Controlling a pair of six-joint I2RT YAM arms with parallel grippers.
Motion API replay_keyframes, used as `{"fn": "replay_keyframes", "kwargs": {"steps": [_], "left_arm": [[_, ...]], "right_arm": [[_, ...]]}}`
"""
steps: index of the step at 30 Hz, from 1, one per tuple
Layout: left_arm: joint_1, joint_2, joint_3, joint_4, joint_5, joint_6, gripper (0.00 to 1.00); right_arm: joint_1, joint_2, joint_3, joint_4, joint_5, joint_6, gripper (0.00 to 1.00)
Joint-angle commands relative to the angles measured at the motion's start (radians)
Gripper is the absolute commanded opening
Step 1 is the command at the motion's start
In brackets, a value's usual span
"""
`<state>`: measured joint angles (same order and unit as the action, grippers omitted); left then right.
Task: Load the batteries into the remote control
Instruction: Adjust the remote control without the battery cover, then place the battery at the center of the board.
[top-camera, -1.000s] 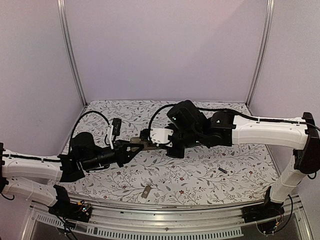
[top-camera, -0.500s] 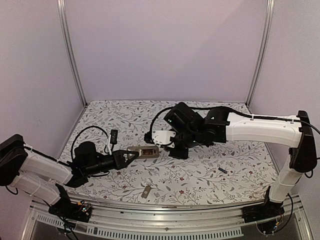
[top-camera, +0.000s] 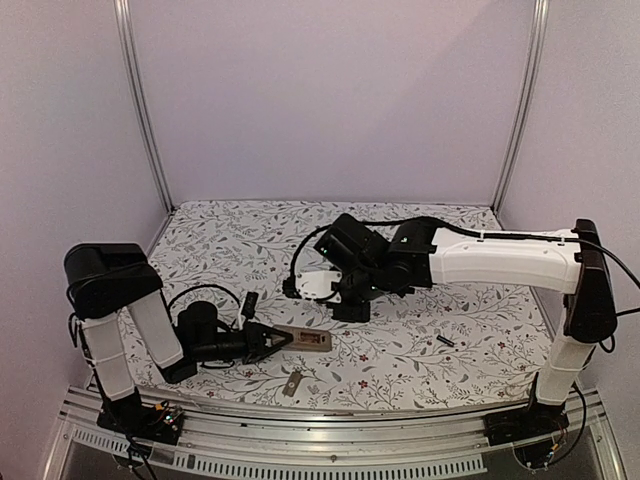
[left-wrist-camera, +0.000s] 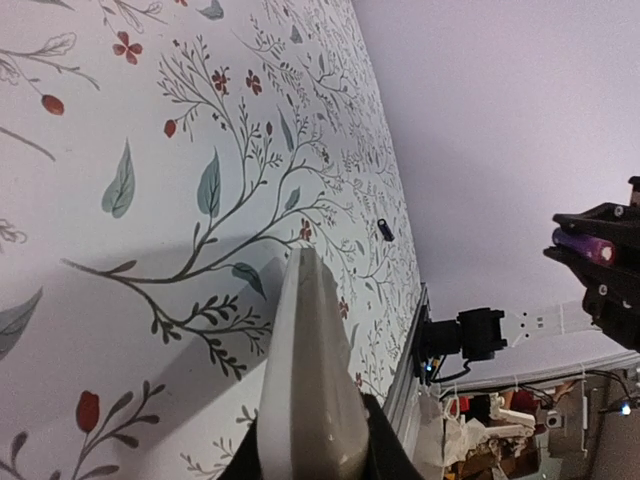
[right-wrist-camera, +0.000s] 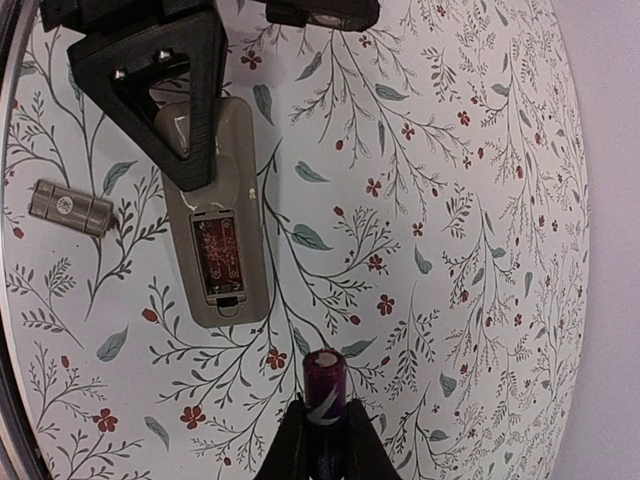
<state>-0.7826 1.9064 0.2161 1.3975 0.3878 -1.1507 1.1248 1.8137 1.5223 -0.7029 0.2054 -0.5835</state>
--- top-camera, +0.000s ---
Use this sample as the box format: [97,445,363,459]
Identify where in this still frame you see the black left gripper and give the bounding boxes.
[192,321,292,365]

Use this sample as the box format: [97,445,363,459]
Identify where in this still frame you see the white remote control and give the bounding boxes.
[275,325,332,353]

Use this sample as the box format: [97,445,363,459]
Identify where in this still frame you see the grey battery compartment cover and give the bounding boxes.
[282,371,303,398]

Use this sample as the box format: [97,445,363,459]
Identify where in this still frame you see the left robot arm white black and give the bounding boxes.
[63,243,294,434]

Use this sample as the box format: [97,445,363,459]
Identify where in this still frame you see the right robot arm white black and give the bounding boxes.
[294,214,618,436]

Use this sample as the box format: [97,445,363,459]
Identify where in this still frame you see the floral patterned table mat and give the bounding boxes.
[95,199,562,414]

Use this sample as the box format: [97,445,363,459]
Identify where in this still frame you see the black battery front right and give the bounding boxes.
[436,335,456,348]

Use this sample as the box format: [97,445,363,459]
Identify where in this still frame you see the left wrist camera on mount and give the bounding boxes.
[239,291,259,322]

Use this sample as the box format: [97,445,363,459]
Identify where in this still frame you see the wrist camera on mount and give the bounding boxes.
[282,270,342,303]
[239,291,259,322]

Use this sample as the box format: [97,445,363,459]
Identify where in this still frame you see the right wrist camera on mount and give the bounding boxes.
[282,270,342,303]

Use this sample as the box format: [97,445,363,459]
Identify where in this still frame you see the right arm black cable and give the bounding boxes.
[287,224,334,291]

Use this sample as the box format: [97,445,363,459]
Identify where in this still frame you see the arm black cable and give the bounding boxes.
[287,224,334,291]
[167,283,244,321]

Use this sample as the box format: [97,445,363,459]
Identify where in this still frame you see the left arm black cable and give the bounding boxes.
[167,283,244,321]

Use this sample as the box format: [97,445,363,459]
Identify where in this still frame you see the front aluminium rail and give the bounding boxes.
[43,387,624,479]

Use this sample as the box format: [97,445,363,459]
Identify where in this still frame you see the white slotted cable duct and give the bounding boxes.
[71,413,489,479]

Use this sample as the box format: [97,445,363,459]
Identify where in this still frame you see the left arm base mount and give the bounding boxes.
[97,392,184,446]

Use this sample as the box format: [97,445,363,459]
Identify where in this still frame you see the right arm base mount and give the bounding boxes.
[482,402,569,446]

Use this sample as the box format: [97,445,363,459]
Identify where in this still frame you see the right aluminium frame post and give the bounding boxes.
[491,0,550,217]

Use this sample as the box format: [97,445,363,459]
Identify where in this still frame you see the aluminium frame post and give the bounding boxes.
[491,0,550,217]
[113,0,175,215]

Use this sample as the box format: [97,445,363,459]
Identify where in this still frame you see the left aluminium frame post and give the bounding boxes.
[113,0,175,215]

